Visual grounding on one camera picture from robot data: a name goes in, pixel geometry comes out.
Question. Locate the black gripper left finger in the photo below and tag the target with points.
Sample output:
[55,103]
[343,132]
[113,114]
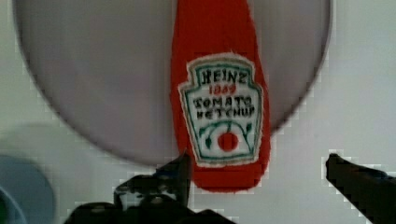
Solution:
[160,198]

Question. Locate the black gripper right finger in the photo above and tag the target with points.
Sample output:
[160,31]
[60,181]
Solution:
[371,191]

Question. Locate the red plush ketchup bottle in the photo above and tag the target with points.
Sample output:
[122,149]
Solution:
[219,95]

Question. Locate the round grey plate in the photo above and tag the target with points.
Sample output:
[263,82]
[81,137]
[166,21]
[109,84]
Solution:
[104,65]

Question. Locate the small blue bowl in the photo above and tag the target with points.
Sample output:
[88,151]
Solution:
[26,195]

